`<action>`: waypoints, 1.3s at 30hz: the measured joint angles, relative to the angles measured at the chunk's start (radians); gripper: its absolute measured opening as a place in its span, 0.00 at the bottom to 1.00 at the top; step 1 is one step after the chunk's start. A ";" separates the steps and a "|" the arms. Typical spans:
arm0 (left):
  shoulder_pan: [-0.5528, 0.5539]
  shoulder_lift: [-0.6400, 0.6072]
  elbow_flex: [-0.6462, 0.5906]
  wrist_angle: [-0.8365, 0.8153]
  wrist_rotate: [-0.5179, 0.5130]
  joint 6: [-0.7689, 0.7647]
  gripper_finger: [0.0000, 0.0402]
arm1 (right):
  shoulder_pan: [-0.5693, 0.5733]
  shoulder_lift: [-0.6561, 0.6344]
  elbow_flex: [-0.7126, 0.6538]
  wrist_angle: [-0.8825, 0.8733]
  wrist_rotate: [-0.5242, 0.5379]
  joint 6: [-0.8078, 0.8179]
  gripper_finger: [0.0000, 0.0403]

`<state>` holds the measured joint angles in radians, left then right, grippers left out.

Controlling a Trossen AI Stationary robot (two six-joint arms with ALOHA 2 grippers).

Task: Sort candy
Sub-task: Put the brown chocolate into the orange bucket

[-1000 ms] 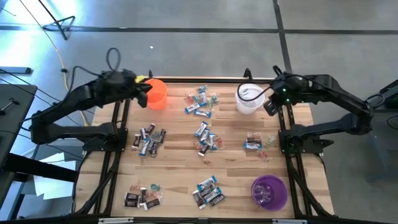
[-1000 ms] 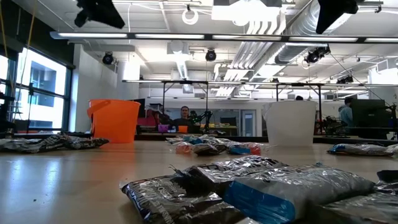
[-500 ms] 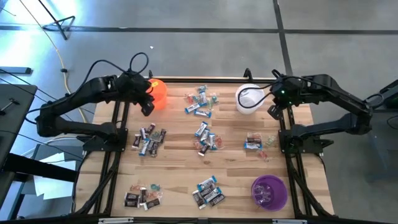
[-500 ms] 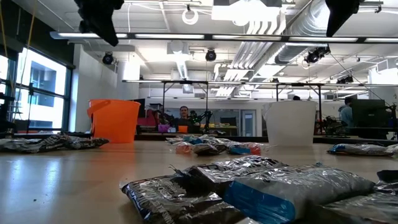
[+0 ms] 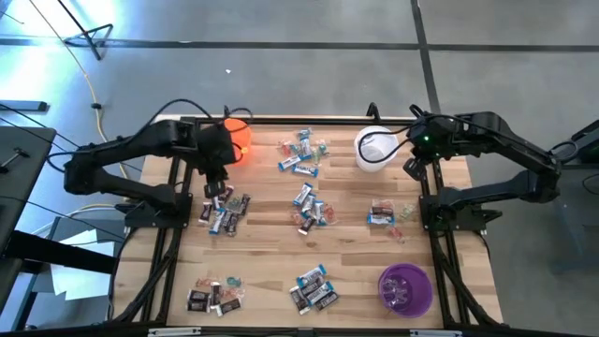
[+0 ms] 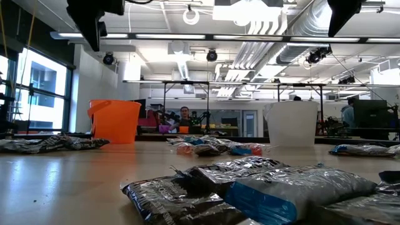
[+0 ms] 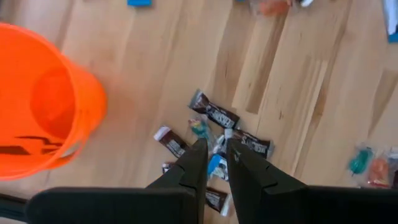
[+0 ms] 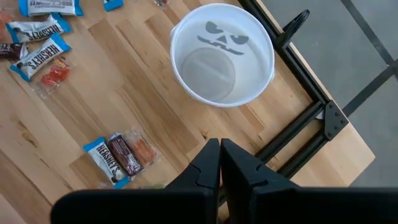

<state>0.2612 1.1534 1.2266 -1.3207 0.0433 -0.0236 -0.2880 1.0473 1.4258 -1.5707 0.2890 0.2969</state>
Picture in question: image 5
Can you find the orange plastic bucket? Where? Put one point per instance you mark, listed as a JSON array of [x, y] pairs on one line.
[[241, 131]]

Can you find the black aluminium table frame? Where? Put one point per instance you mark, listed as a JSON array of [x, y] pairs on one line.
[[327, 121]]

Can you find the white jack-o-lantern bucket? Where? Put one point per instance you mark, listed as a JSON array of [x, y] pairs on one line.
[[374, 140]]

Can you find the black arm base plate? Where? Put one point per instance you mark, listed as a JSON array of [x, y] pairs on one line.
[[461, 224], [150, 217]]

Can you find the black side table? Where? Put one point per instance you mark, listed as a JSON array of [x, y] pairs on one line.
[[23, 187]]

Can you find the black tripod stand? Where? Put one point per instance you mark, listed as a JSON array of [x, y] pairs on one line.
[[84, 36]]

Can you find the orange gummy candy packet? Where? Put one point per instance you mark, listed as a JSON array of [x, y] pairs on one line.
[[204, 282], [296, 218]]

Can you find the red gummy candy packet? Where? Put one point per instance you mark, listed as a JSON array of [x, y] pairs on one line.
[[383, 203], [397, 233], [233, 293], [330, 214], [285, 149]]

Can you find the silver bracket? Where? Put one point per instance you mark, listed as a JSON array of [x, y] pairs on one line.
[[435, 333], [173, 332]]

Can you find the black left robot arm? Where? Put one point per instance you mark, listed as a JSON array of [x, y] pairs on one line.
[[131, 144]]

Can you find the grey metal bar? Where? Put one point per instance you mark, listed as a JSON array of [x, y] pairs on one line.
[[23, 106]]

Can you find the clear wrapped candy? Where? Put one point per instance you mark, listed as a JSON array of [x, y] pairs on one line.
[[395, 292]]

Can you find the black hook clamp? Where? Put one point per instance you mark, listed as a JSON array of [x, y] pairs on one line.
[[226, 111], [373, 112]]

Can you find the black table beam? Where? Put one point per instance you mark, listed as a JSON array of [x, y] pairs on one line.
[[56, 255]]

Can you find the white papers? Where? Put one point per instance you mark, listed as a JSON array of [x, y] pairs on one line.
[[79, 281]]

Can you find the teal gummy candy packet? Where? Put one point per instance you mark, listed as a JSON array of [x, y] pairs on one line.
[[296, 150]]

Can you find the blue gummy candy packet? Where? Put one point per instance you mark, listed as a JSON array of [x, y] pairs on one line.
[[304, 133]]

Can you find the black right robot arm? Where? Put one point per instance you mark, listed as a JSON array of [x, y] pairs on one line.
[[510, 140]]

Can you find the black tool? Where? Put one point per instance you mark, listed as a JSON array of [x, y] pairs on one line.
[[14, 156]]

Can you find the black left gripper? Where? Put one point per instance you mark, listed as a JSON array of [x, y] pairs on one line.
[[217, 145]]

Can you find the green gummy candy packet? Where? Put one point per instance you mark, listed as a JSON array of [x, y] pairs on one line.
[[407, 211], [234, 281], [234, 204], [319, 150]]

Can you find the purple plastic bowl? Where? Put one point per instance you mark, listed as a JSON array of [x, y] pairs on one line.
[[416, 304]]

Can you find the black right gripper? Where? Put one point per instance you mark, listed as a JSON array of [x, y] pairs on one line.
[[426, 136]]

